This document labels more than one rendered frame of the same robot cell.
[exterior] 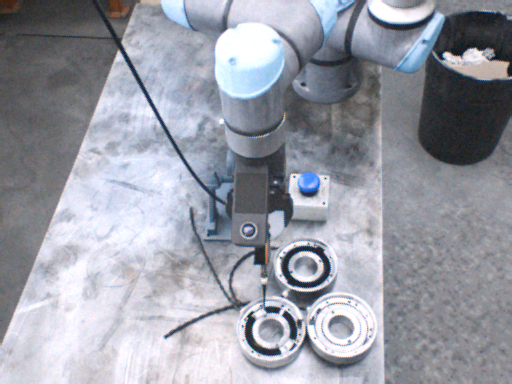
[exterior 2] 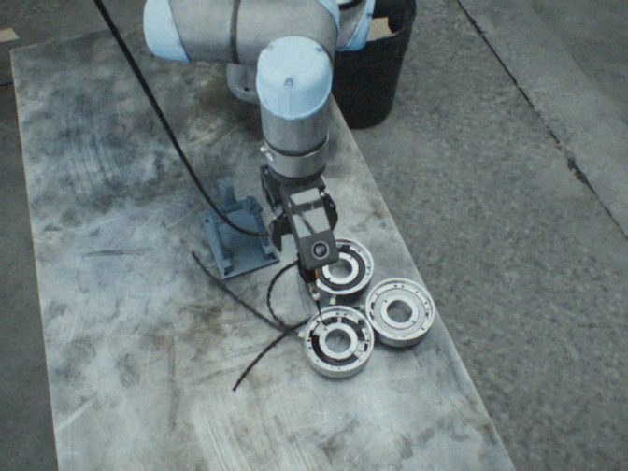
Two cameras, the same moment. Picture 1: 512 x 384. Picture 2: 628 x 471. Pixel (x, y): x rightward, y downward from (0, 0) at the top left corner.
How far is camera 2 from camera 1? 24 cm
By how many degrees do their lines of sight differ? 17
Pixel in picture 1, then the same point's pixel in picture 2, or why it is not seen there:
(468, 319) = (431, 266)
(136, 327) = (198, 392)
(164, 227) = (174, 282)
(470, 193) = (388, 151)
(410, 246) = not seen: hidden behind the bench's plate
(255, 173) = (306, 191)
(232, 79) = (291, 101)
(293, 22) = (314, 26)
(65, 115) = not seen: outside the picture
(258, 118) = (315, 134)
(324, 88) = not seen: hidden behind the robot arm
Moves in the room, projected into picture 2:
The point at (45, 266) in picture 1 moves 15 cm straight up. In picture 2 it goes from (63, 371) to (25, 329)
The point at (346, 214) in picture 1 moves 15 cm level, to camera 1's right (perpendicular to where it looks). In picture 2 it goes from (349, 205) to (419, 172)
